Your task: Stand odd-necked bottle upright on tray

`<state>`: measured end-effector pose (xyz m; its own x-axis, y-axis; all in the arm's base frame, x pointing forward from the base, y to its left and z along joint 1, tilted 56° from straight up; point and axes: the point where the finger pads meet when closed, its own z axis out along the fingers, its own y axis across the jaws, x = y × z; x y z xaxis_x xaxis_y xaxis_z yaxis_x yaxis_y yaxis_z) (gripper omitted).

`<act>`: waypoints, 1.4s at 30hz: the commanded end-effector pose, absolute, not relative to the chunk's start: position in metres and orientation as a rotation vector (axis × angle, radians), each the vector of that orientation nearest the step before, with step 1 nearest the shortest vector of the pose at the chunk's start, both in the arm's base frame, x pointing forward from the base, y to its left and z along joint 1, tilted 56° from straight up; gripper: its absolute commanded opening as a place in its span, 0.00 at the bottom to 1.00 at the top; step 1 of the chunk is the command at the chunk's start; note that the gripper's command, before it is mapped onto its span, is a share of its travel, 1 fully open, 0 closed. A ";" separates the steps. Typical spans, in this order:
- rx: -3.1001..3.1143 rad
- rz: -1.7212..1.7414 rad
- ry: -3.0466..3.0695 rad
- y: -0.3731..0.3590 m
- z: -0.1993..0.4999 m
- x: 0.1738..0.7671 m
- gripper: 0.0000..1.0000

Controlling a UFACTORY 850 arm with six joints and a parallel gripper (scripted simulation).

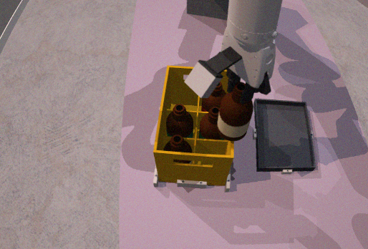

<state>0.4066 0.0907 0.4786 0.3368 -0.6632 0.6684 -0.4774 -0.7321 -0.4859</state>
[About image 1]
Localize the brown glass bottle with beige label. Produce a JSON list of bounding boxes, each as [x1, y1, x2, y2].
[[217, 82, 253, 141]]

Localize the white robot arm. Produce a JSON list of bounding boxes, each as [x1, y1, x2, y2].
[[184, 0, 283, 98]]

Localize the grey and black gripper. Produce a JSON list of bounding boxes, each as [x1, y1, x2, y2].
[[219, 27, 276, 105]]

